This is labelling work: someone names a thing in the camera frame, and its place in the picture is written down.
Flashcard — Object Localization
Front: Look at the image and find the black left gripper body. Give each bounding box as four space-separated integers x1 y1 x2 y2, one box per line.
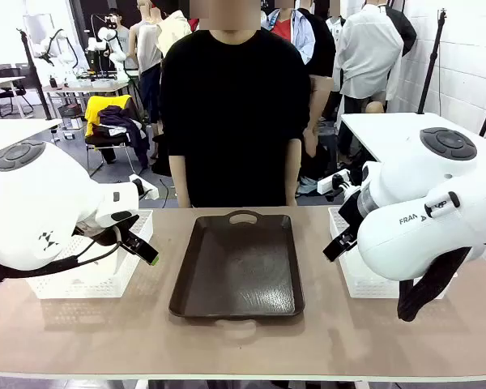
75 213 141 247

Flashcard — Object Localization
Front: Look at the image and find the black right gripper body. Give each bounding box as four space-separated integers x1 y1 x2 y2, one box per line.
338 161 370 241

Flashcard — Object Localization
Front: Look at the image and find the person's right forearm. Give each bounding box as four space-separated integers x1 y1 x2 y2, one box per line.
168 155 193 209

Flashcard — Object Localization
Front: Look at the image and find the person's left forearm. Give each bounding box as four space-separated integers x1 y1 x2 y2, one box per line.
285 139 303 207

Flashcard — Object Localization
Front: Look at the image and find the white perforated basket with label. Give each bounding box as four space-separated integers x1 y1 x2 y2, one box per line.
327 206 449 300

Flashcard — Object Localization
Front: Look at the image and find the white perforated plastic basket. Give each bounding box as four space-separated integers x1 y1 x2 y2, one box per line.
23 209 155 300

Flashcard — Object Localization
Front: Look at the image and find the dark brown plastic tray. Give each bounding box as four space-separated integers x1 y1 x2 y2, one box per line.
168 209 306 325

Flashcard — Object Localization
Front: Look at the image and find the dark garments pile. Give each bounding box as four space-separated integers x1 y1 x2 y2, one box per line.
98 105 151 161

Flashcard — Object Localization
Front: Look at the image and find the yellow garment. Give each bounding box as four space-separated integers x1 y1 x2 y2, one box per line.
83 95 133 138

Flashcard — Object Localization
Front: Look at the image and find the white long side table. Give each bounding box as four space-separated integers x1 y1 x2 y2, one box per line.
0 118 64 160

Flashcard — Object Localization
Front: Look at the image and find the person in black shirt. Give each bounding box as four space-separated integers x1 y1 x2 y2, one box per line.
160 28 312 209

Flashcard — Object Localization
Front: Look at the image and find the background work table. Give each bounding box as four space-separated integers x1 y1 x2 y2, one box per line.
41 77 131 107

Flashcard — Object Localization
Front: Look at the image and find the mannequin in white shirt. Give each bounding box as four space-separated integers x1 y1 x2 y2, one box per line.
332 2 404 103

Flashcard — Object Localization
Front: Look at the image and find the person in dark jacket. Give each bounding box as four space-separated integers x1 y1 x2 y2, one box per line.
297 7 337 158

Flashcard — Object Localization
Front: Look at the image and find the black office chair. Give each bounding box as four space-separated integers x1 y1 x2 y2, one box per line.
0 63 34 118

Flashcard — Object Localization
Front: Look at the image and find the black tripod stand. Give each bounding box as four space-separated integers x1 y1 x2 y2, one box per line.
15 28 53 121

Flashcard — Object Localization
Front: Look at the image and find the person in red shirt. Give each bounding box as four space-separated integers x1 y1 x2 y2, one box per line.
261 6 317 66

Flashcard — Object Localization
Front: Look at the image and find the black jacket on hanger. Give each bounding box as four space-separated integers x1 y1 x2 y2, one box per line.
384 6 418 58

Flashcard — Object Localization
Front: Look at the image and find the mannequin in white tank top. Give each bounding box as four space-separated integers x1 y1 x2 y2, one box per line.
128 0 164 125

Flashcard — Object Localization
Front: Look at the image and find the white board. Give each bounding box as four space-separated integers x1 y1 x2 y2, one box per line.
23 14 62 58

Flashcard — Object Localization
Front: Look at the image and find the mannequin in cream jacket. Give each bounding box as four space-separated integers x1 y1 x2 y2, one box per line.
156 10 194 58

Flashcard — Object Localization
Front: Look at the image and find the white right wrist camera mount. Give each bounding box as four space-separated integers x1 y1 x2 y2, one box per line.
317 169 362 199

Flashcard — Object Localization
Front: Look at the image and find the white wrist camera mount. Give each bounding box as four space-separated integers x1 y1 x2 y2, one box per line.
128 173 160 201
317 169 362 199

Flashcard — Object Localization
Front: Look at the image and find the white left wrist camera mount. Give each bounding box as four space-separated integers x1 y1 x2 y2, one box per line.
128 173 160 201

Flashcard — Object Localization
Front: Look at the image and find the metal frame chair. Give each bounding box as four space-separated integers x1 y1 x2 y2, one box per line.
84 135 147 179

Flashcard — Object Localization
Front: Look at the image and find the black left arm cable sleeve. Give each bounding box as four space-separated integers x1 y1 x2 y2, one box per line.
0 224 125 283

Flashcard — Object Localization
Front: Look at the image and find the black tripod with camera head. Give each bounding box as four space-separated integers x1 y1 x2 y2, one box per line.
416 6 449 115

